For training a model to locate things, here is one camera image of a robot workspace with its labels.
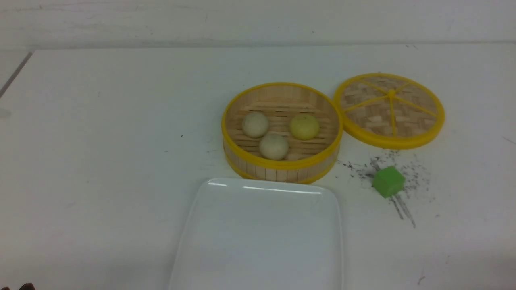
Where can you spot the white steamed bun front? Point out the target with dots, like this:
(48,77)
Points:
(273,147)

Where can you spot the white steamed bun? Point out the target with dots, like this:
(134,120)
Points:
(255,125)
(273,147)

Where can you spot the yellow steamed bun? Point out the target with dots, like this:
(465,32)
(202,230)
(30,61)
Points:
(304,127)

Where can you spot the white rectangular plate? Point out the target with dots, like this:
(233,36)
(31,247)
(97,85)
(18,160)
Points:
(244,234)

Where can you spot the yellow rimmed bamboo steamer basket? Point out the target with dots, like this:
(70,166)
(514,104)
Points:
(307,160)

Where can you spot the yellow rimmed bamboo steamer lid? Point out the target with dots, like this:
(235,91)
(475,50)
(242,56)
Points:
(389,111)

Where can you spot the green cube block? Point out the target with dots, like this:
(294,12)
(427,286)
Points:
(388,181)

